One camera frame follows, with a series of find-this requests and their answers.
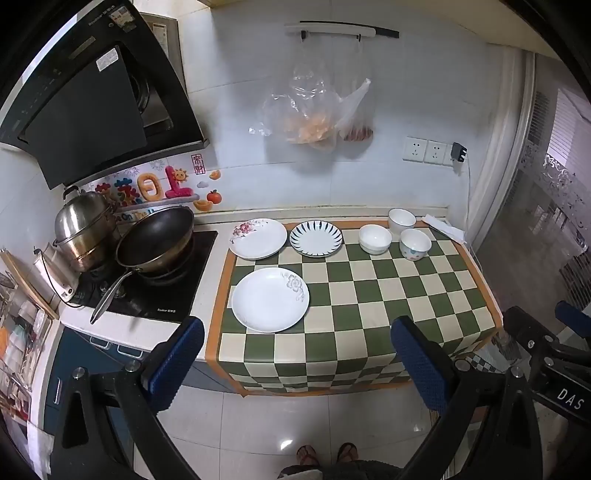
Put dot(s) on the person's foot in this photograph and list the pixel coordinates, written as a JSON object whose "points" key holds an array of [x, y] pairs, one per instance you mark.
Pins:
{"points": [[307, 454], [347, 452]]}

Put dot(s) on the patterned glass door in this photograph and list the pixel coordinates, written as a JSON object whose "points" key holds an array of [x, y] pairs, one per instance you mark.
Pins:
{"points": [[545, 207]]}

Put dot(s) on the white plate with pink flowers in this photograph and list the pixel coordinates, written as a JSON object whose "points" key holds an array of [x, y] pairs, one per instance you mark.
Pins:
{"points": [[263, 240]]}

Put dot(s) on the wooden cutting board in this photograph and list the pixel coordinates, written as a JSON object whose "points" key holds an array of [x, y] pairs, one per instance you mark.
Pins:
{"points": [[27, 286]]}

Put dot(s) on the colourful wall stickers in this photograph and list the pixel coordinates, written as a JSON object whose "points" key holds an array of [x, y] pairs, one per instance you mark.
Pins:
{"points": [[148, 187]]}

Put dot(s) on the white kitchen appliance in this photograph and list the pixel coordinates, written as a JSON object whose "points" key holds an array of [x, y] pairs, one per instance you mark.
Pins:
{"points": [[57, 286]]}

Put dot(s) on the cluttered storage shelf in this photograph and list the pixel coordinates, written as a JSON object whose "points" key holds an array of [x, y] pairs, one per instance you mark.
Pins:
{"points": [[18, 350]]}

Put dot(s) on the black glass cooktop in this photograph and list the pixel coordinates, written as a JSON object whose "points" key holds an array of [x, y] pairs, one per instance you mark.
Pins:
{"points": [[184, 295]]}

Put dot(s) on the person's left foot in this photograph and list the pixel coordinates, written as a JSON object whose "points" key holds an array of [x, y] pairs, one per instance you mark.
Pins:
{"points": [[307, 454]]}

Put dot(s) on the blue kitchen cabinet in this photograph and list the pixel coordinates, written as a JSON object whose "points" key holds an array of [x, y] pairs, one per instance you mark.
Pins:
{"points": [[76, 350]]}

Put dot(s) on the white wall socket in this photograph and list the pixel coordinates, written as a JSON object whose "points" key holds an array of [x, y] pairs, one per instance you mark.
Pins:
{"points": [[414, 149], [436, 152]]}

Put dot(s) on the folded white cloth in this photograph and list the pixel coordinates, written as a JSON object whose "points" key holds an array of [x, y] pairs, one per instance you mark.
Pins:
{"points": [[443, 226]]}

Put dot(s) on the black plug adapter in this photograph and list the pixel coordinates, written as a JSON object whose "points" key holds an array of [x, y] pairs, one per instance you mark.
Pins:
{"points": [[459, 152]]}

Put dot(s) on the small plain white bowl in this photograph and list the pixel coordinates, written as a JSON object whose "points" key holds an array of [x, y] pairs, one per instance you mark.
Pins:
{"points": [[400, 217]]}

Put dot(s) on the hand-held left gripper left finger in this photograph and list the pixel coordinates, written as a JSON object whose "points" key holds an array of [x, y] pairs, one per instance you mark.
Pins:
{"points": [[181, 350]]}

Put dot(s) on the green and cream checkered mat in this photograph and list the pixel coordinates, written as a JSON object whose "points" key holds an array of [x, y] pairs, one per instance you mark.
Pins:
{"points": [[369, 300]]}

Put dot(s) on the black range hood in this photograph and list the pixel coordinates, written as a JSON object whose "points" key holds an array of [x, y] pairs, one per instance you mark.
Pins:
{"points": [[92, 115]]}

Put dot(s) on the wide plain white bowl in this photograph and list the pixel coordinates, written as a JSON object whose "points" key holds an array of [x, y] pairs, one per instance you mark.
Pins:
{"points": [[375, 237]]}

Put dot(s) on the large white plate grey flower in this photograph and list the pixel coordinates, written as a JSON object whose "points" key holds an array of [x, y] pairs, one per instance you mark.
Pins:
{"points": [[268, 302]]}

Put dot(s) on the stainless steel steamer pot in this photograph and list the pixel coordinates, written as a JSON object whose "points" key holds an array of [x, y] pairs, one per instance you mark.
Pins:
{"points": [[85, 217]]}

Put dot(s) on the white wall hook rail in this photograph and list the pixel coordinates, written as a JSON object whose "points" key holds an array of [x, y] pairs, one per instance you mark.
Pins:
{"points": [[337, 28]]}

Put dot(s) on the small clear plastic bag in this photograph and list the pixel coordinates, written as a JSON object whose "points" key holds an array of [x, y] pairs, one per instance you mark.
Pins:
{"points": [[355, 110]]}

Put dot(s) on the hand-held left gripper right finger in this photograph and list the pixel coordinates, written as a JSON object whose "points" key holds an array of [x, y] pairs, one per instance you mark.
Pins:
{"points": [[415, 360]]}

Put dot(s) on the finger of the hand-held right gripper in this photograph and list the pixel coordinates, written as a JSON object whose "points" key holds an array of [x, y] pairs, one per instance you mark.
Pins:
{"points": [[572, 313], [524, 327]]}

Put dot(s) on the white bowl with blue pattern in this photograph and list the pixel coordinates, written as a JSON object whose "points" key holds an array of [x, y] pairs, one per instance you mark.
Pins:
{"points": [[415, 243]]}

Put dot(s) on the white plate with blue stripes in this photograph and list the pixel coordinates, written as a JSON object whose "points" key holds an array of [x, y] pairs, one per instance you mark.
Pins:
{"points": [[316, 240]]}

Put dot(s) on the person's right foot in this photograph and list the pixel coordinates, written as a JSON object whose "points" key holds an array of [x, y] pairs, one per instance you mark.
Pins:
{"points": [[347, 452]]}

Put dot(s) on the large clear plastic bag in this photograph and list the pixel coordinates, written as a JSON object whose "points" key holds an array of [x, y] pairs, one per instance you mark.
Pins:
{"points": [[302, 110]]}

